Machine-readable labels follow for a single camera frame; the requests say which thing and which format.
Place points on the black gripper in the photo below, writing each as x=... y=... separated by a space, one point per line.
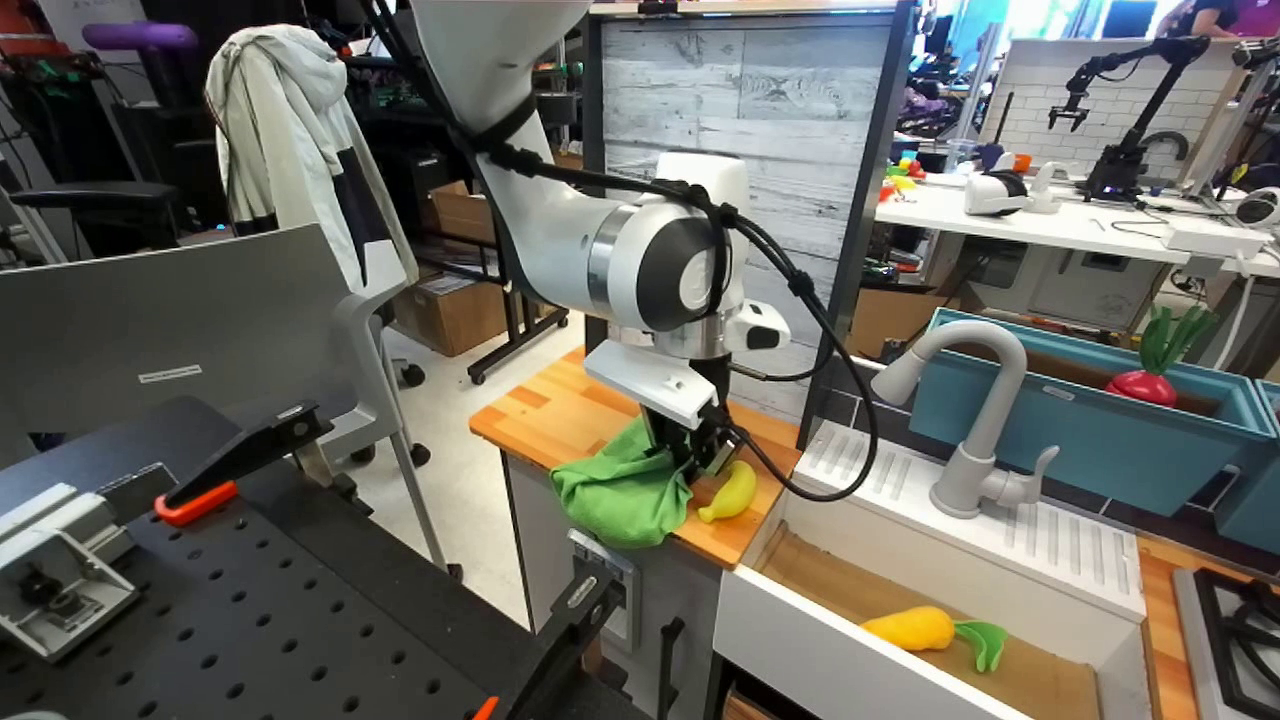
x=692 y=439

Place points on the green cloth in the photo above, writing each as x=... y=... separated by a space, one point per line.
x=620 y=495

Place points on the black background robot arm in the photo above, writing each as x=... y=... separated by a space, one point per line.
x=1134 y=133

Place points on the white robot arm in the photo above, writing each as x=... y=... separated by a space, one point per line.
x=560 y=227

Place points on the white counter cabinet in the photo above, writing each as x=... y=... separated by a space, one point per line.
x=545 y=561

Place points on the yellow toy banana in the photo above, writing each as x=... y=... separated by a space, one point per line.
x=731 y=497

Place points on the wooden cutting board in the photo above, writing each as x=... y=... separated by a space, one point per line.
x=545 y=405

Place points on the white sink basin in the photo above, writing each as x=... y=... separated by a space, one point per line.
x=803 y=654

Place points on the black metal stand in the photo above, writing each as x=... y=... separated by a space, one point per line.
x=514 y=349

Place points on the yellow toy corn green leaves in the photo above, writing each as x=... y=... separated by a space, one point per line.
x=912 y=627

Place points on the white box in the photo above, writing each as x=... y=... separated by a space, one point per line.
x=703 y=180

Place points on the grey faucet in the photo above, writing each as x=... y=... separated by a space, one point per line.
x=994 y=402

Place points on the small brown cardboard box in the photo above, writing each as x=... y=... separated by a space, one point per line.
x=462 y=214

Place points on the teal plastic bin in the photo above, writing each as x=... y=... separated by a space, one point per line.
x=1105 y=454

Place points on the white work table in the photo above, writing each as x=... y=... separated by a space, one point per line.
x=1066 y=222

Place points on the red toy radish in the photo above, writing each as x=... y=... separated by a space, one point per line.
x=1145 y=387

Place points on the black perforated table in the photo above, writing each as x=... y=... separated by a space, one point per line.
x=264 y=603

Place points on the black stove top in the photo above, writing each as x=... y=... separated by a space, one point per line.
x=1235 y=642

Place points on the white hooded jacket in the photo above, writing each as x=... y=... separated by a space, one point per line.
x=281 y=105

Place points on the purple cylinder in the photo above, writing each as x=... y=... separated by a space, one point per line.
x=142 y=36

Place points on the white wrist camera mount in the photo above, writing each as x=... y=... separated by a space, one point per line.
x=641 y=374

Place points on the black metal frame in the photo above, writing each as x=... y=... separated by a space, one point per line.
x=868 y=175

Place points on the grey metal bracket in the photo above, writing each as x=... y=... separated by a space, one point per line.
x=64 y=587

